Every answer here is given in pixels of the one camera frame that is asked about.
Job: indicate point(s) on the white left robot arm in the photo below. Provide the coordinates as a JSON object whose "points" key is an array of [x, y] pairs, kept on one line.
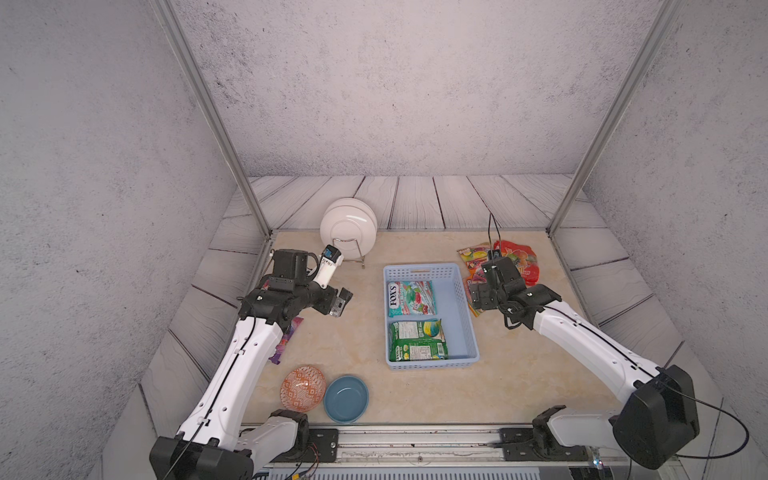
{"points": [[210, 443]]}

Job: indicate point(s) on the aluminium corner post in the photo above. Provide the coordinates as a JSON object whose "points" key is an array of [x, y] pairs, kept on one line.
{"points": [[189, 66], [654, 40]]}

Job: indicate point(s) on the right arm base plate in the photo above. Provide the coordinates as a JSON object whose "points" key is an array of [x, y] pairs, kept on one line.
{"points": [[537, 442]]}

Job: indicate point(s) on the wire plate stand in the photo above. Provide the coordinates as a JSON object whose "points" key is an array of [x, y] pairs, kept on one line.
{"points": [[350, 249]]}

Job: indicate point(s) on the light blue plastic basket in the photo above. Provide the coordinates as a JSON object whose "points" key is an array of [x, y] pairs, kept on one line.
{"points": [[452, 310]]}

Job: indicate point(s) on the blue ceramic bowl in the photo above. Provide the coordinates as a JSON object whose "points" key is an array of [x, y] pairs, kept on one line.
{"points": [[346, 399]]}

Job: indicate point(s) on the green Fox's spring tea bag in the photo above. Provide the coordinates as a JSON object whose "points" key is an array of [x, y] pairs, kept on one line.
{"points": [[417, 341]]}

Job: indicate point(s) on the orange patterned bowl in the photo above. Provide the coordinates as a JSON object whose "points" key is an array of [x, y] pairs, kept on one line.
{"points": [[303, 389]]}

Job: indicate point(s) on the teal Fox's mint bag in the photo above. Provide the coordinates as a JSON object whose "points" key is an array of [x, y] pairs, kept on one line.
{"points": [[408, 298]]}

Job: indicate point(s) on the red Lot 100 candy bag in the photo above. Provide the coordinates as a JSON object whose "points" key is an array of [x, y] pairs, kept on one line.
{"points": [[524, 259]]}

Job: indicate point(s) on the right aluminium corner post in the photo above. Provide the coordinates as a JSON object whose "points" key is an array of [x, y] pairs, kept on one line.
{"points": [[654, 40]]}

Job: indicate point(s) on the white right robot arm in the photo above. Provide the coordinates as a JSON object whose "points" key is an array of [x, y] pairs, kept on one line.
{"points": [[658, 414]]}

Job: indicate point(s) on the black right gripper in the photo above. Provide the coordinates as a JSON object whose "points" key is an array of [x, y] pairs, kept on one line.
{"points": [[480, 296]]}

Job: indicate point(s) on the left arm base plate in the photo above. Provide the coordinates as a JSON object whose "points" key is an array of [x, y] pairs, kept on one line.
{"points": [[318, 444]]}

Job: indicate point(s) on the purple Fox's candy bag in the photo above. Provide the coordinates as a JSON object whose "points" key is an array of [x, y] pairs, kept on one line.
{"points": [[282, 345]]}

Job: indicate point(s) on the orange fox's fruits bag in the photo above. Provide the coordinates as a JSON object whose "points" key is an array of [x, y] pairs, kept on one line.
{"points": [[468, 284], [474, 257]]}

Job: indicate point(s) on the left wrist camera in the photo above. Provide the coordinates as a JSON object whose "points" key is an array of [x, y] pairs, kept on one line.
{"points": [[297, 268]]}

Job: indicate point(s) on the left aluminium corner post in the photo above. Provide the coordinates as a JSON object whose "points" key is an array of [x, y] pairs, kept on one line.
{"points": [[189, 66]]}

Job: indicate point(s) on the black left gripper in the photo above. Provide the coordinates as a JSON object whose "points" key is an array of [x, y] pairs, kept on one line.
{"points": [[327, 305]]}

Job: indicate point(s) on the white plate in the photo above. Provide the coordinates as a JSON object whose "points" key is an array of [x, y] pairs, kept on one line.
{"points": [[348, 218]]}

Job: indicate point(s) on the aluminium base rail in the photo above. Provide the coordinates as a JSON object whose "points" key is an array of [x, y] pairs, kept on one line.
{"points": [[451, 452]]}

